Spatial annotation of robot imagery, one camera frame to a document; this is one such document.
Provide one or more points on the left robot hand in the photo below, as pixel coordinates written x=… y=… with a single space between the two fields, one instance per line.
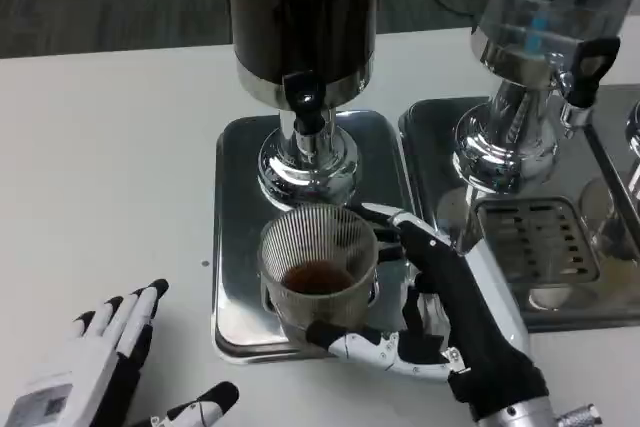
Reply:
x=100 y=347

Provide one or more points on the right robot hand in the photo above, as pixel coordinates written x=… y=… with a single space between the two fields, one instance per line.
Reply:
x=465 y=307

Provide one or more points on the clear ribbed glass cup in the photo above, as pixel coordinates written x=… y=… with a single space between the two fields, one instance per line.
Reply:
x=320 y=297

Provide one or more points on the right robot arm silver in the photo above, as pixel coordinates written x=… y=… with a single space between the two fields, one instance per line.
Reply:
x=530 y=412

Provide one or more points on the steel drip grid under clear dispenser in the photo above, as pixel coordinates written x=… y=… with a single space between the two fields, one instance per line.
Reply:
x=545 y=242

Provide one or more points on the clear drink dispenser steel base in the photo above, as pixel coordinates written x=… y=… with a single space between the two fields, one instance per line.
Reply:
x=520 y=137

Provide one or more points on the black tap on dark dispenser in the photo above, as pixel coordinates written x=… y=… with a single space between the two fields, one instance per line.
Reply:
x=305 y=97

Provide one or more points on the black tap on clear dispenser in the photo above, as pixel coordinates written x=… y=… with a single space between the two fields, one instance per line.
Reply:
x=592 y=67

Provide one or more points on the dark drink dispenser steel base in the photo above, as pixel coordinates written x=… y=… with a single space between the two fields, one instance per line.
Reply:
x=300 y=12

